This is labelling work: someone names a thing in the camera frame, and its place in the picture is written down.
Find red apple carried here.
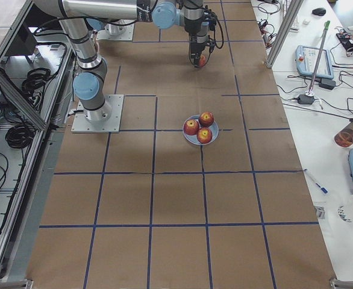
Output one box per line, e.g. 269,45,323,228
198,54,207,68

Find red apple on plate back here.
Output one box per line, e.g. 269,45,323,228
198,111,214,127

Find red apple on plate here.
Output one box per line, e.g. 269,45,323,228
196,127,213,144
183,119,200,135
198,111,214,127

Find red apple on plate left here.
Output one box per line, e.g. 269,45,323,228
183,119,200,135

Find red apple on plate front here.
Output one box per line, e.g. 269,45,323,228
196,127,213,144

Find light blue plate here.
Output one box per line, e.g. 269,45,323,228
183,115,219,145

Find blue teach pendant upper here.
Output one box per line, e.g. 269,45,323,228
295,45,334,79

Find black power adapter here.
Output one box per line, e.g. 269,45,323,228
297,94,314,105

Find silver rod with green tip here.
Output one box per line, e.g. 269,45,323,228
305,20,331,98

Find black computer mouse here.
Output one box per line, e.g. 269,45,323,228
311,7,326,16

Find amber glass bottle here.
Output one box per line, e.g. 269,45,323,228
334,114,353,148

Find blue white pen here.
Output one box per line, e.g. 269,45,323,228
304,169,328,194

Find aluminium frame post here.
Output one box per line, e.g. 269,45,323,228
265,0,303,69

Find coiled black cables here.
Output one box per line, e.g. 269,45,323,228
5,122,36,149

